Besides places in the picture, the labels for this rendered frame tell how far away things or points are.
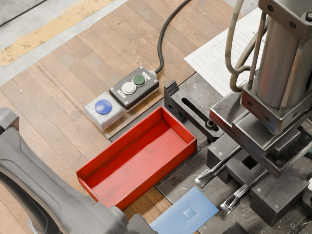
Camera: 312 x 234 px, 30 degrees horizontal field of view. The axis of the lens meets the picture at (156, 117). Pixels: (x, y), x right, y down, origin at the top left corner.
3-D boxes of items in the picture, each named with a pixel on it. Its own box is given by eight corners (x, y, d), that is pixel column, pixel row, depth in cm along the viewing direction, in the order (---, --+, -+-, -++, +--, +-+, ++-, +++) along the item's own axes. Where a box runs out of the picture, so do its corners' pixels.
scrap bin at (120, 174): (78, 182, 131) (74, 170, 125) (161, 117, 139) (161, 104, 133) (112, 220, 126) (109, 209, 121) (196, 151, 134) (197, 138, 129)
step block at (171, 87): (164, 106, 140) (163, 85, 132) (173, 99, 141) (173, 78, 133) (182, 123, 138) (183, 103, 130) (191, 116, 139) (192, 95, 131)
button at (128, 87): (120, 91, 141) (120, 86, 139) (130, 84, 142) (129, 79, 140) (128, 98, 139) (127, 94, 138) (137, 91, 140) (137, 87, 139)
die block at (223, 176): (205, 165, 132) (207, 149, 125) (237, 139, 135) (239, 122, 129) (270, 228, 124) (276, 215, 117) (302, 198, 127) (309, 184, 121)
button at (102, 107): (92, 109, 138) (91, 105, 136) (105, 100, 139) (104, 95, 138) (102, 120, 137) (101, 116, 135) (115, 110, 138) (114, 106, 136)
